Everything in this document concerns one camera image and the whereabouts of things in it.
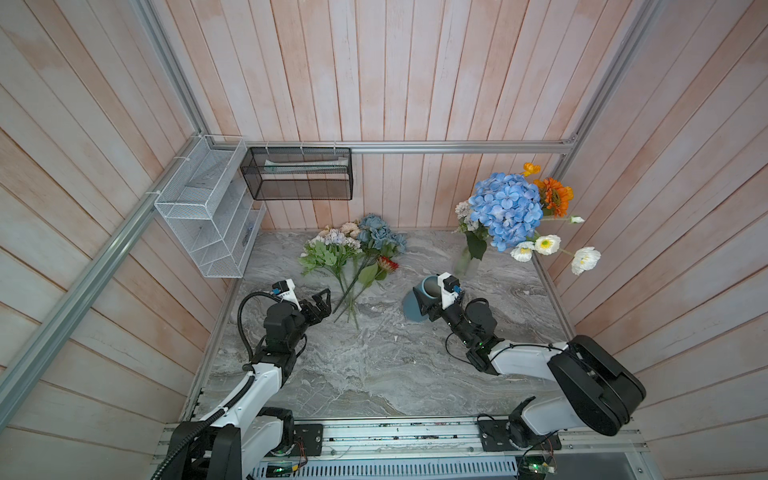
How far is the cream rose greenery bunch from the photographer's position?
103 centimetres

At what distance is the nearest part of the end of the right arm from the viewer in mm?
746

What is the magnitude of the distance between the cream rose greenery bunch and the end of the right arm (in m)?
0.35
